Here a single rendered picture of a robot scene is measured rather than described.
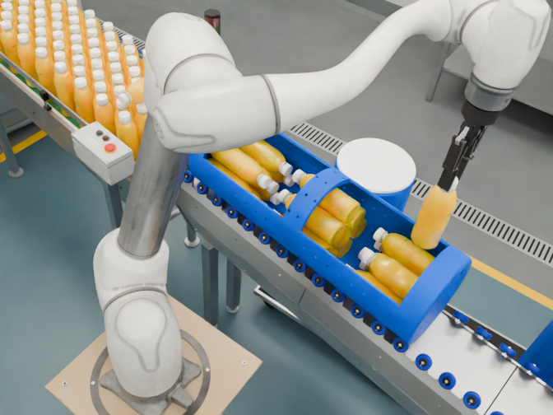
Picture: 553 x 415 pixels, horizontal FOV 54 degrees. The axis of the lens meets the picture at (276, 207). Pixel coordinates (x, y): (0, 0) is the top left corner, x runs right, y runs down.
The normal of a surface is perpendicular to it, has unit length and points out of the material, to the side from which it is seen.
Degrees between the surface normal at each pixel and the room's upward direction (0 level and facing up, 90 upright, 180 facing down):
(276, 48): 0
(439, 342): 0
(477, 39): 89
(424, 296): 43
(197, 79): 15
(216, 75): 8
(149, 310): 9
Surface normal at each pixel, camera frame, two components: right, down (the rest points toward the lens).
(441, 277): -0.13, -0.50
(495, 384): 0.07, -0.68
